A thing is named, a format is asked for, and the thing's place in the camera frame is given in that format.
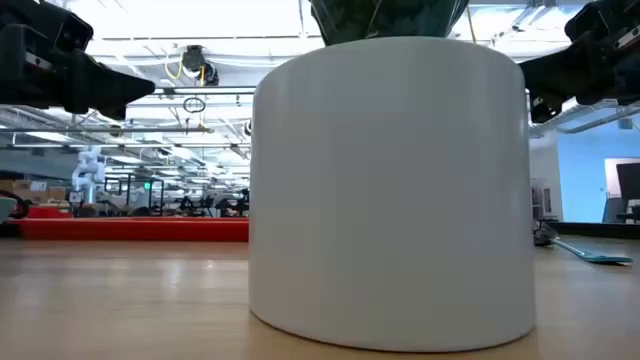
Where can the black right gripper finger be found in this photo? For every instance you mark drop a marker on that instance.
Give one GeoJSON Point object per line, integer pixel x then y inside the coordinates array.
{"type": "Point", "coordinates": [545, 107]}
{"type": "Point", "coordinates": [570, 72]}

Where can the red crate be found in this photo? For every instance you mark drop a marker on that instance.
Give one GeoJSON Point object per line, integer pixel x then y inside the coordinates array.
{"type": "Point", "coordinates": [50, 213]}

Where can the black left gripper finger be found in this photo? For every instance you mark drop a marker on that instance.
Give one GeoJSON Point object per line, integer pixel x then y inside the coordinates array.
{"type": "Point", "coordinates": [100, 87]}

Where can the white cylindrical plant pot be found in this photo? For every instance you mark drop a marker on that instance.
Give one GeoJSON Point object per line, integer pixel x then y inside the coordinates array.
{"type": "Point", "coordinates": [390, 200]}

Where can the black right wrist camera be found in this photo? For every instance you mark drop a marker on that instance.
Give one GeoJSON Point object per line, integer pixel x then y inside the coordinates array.
{"type": "Point", "coordinates": [595, 20]}

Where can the black monitor screen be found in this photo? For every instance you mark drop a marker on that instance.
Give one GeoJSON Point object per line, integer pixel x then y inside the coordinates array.
{"type": "Point", "coordinates": [629, 180]}

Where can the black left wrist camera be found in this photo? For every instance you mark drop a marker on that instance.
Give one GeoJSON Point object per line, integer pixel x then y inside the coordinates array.
{"type": "Point", "coordinates": [55, 25]}

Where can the cardboard box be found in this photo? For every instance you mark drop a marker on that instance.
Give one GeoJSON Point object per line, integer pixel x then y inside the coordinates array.
{"type": "Point", "coordinates": [22, 192]}
{"type": "Point", "coordinates": [56, 194]}

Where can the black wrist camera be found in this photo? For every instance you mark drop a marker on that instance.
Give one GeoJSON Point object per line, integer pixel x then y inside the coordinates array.
{"type": "Point", "coordinates": [595, 20]}
{"type": "Point", "coordinates": [55, 25]}

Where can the red plastic tray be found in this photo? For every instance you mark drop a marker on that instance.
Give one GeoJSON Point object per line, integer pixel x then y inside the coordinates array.
{"type": "Point", "coordinates": [125, 230]}

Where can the teal striped artificial plant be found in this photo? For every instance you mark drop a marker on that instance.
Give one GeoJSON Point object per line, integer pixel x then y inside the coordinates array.
{"type": "Point", "coordinates": [350, 20]}

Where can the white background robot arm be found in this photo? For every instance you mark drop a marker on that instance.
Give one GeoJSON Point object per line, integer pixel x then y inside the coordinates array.
{"type": "Point", "coordinates": [89, 170]}

